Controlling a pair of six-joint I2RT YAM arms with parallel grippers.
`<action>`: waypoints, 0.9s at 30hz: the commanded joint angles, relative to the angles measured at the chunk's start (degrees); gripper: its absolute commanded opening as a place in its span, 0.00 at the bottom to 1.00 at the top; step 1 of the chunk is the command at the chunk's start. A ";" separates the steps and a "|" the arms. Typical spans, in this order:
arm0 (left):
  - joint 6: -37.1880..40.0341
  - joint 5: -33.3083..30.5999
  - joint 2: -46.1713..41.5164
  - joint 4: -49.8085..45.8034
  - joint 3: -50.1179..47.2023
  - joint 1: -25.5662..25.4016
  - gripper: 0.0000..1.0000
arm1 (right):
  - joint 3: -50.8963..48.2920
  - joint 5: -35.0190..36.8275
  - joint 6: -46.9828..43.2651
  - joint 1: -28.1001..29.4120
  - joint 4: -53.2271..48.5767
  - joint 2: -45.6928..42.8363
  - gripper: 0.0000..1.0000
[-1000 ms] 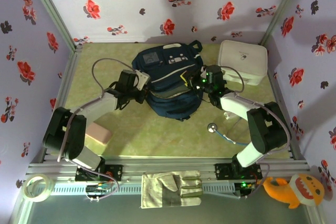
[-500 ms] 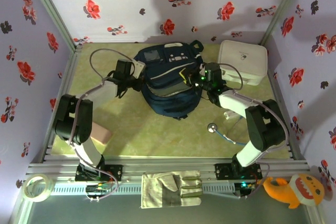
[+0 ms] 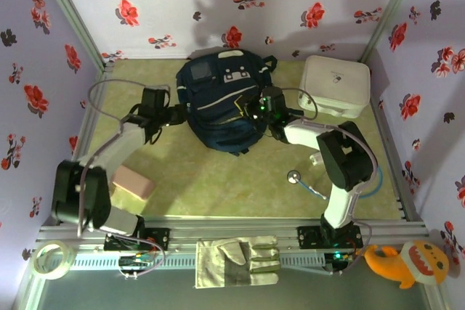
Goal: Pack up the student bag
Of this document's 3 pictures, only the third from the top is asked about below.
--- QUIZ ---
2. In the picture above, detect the pink rectangular box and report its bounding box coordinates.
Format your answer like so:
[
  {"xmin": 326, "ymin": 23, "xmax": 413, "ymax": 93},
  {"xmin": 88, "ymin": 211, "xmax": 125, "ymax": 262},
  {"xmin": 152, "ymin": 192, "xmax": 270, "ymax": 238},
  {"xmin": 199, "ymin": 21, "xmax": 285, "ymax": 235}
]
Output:
[{"xmin": 110, "ymin": 165, "xmax": 156, "ymax": 201}]

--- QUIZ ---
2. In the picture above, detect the blue stethoscope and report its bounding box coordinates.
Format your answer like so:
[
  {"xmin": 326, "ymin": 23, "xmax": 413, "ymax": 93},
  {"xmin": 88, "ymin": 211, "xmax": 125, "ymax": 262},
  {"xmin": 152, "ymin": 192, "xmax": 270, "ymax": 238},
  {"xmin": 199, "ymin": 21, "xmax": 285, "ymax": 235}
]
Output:
[{"xmin": 286, "ymin": 164, "xmax": 384, "ymax": 202}]

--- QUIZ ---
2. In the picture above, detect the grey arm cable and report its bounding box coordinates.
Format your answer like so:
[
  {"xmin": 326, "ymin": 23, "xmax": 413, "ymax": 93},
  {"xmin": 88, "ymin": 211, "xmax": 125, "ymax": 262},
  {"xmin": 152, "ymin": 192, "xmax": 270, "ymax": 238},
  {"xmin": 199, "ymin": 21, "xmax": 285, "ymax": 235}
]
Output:
[
  {"xmin": 77, "ymin": 80, "xmax": 168, "ymax": 280},
  {"xmin": 278, "ymin": 87, "xmax": 379, "ymax": 277}
]

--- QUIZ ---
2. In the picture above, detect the navy blue backpack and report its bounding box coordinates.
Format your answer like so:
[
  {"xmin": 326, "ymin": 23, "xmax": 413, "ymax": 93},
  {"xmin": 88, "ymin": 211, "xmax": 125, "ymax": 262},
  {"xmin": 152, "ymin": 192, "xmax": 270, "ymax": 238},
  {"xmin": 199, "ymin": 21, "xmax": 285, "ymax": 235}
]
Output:
[{"xmin": 176, "ymin": 48, "xmax": 279, "ymax": 157}]

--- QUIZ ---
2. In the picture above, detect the white slotted cable duct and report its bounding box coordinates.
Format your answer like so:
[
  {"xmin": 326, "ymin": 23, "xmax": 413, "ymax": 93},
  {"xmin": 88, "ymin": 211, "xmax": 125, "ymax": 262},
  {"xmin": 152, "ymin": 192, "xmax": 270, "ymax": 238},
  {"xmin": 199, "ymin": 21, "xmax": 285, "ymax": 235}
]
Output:
[{"xmin": 46, "ymin": 253, "xmax": 328, "ymax": 271}]

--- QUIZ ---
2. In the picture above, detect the aluminium corner post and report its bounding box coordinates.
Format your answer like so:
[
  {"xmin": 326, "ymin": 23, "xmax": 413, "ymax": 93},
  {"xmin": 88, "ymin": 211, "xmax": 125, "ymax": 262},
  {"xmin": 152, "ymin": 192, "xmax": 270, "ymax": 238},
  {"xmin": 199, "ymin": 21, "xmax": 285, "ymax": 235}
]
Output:
[
  {"xmin": 359, "ymin": 0, "xmax": 426, "ymax": 64},
  {"xmin": 34, "ymin": 0, "xmax": 114, "ymax": 73}
]

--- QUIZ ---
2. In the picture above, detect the long aluminium frame rail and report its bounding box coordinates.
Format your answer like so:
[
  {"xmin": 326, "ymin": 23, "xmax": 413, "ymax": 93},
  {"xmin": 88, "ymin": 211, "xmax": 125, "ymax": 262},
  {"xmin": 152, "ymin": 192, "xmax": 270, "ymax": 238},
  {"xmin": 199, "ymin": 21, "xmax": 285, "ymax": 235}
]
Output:
[{"xmin": 36, "ymin": 215, "xmax": 432, "ymax": 253}]

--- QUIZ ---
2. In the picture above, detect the small control board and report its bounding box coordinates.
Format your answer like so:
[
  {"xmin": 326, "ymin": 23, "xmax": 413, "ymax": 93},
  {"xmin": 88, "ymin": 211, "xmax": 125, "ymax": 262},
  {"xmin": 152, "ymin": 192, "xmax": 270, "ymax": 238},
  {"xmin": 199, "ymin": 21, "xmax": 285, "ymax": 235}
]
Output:
[
  {"xmin": 119, "ymin": 256, "xmax": 153, "ymax": 271},
  {"xmin": 325, "ymin": 250, "xmax": 355, "ymax": 274}
]

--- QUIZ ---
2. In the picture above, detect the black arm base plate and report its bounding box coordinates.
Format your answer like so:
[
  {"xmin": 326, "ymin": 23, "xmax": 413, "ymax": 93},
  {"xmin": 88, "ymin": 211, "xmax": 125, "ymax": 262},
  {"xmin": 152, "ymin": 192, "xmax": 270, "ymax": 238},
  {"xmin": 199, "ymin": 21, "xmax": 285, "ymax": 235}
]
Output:
[
  {"xmin": 296, "ymin": 225, "xmax": 363, "ymax": 249},
  {"xmin": 104, "ymin": 228, "xmax": 171, "ymax": 252}
]

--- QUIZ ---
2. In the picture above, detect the grey left arm cable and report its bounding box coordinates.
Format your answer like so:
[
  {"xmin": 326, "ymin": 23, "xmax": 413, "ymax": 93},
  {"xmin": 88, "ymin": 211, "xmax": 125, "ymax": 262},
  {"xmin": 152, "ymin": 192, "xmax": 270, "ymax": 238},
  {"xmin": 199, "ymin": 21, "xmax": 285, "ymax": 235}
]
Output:
[{"xmin": 77, "ymin": 80, "xmax": 168, "ymax": 280}]

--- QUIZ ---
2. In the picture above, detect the aluminium side rail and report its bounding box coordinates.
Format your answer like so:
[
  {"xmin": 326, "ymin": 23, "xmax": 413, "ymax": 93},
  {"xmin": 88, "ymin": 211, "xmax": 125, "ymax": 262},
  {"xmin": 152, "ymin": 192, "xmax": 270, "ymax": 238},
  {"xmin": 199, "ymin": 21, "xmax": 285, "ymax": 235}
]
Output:
[
  {"xmin": 368, "ymin": 62, "xmax": 424, "ymax": 223},
  {"xmin": 54, "ymin": 62, "xmax": 116, "ymax": 226}
]

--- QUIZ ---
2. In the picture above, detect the grey and cream work glove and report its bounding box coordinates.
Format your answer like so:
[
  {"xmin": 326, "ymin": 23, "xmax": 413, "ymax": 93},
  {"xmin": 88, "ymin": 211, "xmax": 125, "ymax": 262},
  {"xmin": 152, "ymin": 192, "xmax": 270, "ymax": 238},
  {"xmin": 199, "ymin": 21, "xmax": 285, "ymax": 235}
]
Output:
[{"xmin": 195, "ymin": 235, "xmax": 280, "ymax": 289}]

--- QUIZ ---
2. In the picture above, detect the orange shark plush toy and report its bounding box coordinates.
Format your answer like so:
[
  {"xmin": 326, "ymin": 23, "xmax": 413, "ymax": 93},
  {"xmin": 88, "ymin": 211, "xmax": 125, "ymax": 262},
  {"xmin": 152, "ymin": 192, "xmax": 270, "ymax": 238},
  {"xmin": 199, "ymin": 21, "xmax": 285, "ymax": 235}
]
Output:
[{"xmin": 359, "ymin": 240, "xmax": 450, "ymax": 290}]

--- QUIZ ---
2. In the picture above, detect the green marbled table mat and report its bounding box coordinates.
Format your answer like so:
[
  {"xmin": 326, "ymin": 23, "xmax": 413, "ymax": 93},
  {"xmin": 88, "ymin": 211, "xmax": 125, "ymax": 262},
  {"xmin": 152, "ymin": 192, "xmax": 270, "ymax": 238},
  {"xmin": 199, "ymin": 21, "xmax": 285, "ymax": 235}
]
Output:
[{"xmin": 70, "ymin": 58, "xmax": 403, "ymax": 219}]

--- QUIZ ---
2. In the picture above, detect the white zippered case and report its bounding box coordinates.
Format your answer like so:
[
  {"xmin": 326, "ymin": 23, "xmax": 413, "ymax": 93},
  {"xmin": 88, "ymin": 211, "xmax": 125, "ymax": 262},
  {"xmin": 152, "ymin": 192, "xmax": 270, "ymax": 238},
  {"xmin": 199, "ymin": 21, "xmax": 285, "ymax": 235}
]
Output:
[{"xmin": 297, "ymin": 54, "xmax": 371, "ymax": 119}]

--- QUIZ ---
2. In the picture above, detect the grey right arm cable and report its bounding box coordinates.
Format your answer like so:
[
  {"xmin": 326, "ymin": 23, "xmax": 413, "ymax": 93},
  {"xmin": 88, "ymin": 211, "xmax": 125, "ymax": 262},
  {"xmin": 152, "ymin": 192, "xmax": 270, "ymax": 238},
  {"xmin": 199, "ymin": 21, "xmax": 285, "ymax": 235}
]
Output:
[{"xmin": 278, "ymin": 87, "xmax": 379, "ymax": 277}]

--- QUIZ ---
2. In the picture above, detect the clear tape roll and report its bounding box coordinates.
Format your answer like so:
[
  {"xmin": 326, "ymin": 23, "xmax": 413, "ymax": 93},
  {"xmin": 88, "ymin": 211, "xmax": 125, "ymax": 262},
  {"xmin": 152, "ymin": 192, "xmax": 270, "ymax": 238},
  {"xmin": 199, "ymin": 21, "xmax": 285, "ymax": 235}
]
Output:
[{"xmin": 31, "ymin": 240, "xmax": 76, "ymax": 281}]

